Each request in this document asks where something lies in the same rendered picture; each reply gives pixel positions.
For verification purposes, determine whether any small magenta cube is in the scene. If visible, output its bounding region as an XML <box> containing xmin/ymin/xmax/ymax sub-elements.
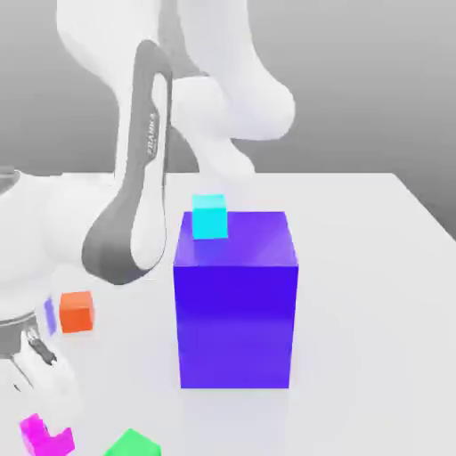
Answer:
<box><xmin>18</xmin><ymin>412</ymin><xmax>77</xmax><ymax>456</ymax></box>

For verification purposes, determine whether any large blue box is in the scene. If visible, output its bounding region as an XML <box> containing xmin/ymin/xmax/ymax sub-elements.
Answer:
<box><xmin>172</xmin><ymin>210</ymin><xmax>299</xmax><ymax>390</ymax></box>

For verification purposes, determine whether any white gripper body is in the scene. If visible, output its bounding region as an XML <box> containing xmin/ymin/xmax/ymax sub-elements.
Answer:
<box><xmin>0</xmin><ymin>350</ymin><xmax>86</xmax><ymax>437</ymax></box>

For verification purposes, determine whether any small cyan cube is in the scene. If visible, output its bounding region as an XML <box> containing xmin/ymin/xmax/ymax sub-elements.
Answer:
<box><xmin>191</xmin><ymin>193</ymin><xmax>230</xmax><ymax>240</ymax></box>

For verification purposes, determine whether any small orange cube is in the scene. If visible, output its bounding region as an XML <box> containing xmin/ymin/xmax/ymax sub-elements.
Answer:
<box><xmin>58</xmin><ymin>290</ymin><xmax>96</xmax><ymax>335</ymax></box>

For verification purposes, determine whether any small green cube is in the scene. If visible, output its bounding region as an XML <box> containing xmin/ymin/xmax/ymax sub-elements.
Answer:
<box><xmin>102</xmin><ymin>427</ymin><xmax>162</xmax><ymax>456</ymax></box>

